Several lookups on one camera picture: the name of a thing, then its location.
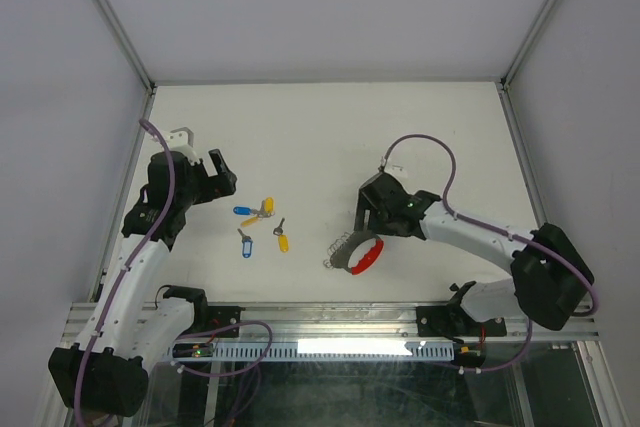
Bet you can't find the red handled metal keyring holder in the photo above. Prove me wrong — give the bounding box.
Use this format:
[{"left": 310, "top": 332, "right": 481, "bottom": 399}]
[{"left": 323, "top": 231, "right": 384, "bottom": 276}]

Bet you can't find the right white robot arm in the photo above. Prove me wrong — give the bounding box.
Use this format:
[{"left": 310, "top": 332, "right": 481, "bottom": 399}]
[{"left": 354, "top": 172, "right": 595, "bottom": 334}]

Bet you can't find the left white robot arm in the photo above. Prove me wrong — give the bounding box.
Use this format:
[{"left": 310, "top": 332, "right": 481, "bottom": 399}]
[{"left": 48, "top": 149, "right": 237, "bottom": 417}]

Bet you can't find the blue tag key upper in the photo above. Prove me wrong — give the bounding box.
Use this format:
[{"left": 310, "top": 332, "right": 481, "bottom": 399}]
[{"left": 233, "top": 206, "right": 253, "bottom": 216}]

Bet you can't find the blue tag key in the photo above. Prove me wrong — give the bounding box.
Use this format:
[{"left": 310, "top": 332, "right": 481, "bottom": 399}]
[
  {"left": 233, "top": 206, "right": 253, "bottom": 216},
  {"left": 237, "top": 228, "right": 253, "bottom": 259}
]

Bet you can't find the yellow tag key upper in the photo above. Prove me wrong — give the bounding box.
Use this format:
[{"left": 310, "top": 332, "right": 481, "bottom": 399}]
[{"left": 253, "top": 197, "right": 275, "bottom": 218}]

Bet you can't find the yellow tag key flat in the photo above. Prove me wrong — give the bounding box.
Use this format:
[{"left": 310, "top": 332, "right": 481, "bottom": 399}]
[{"left": 240, "top": 216, "right": 261, "bottom": 228}]

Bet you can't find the blue tag key lower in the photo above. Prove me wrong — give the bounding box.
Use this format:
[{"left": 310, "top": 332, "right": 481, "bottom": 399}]
[{"left": 237, "top": 228, "right": 253, "bottom": 259}]

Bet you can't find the yellow tag key lower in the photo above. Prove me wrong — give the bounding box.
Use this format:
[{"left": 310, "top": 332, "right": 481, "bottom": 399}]
[{"left": 273, "top": 218, "right": 289, "bottom": 253}]

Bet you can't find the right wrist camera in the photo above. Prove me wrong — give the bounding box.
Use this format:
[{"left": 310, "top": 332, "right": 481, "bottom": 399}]
[{"left": 379, "top": 157, "right": 409, "bottom": 179}]

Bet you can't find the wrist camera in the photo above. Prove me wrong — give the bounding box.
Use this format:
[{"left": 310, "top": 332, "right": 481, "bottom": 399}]
[
  {"left": 379, "top": 157, "right": 409, "bottom": 179},
  {"left": 167, "top": 127, "right": 200, "bottom": 164}
]

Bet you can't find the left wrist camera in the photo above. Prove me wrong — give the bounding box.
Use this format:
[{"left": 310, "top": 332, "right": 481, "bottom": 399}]
[{"left": 167, "top": 127, "right": 200, "bottom": 164}]

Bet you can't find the left aluminium frame post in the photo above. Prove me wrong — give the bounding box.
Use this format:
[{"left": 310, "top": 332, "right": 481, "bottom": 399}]
[{"left": 92, "top": 0, "right": 156, "bottom": 93}]

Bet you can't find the aluminium frame post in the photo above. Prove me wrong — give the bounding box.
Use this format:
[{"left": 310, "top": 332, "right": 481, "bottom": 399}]
[
  {"left": 92, "top": 0, "right": 156, "bottom": 93},
  {"left": 500, "top": 0, "right": 561, "bottom": 90}
]

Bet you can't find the aluminium front rail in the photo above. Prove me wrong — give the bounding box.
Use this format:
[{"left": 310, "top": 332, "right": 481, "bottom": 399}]
[{"left": 62, "top": 302, "right": 600, "bottom": 343}]

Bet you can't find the slotted cable duct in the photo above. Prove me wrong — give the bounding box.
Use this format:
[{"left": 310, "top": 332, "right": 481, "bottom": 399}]
[{"left": 149, "top": 339, "right": 457, "bottom": 363}]

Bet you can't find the right aluminium frame post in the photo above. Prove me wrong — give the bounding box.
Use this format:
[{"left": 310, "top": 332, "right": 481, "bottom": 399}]
[{"left": 500, "top": 0, "right": 561, "bottom": 90}]

